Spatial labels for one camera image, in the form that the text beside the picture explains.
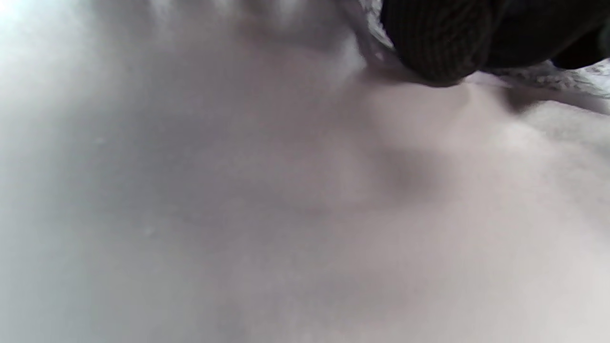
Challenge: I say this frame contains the person's left hand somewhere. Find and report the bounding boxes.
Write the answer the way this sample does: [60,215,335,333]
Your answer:
[381,0,610,87]

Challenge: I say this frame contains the white paper invoice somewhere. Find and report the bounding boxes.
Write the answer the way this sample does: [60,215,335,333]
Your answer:
[355,0,610,101]

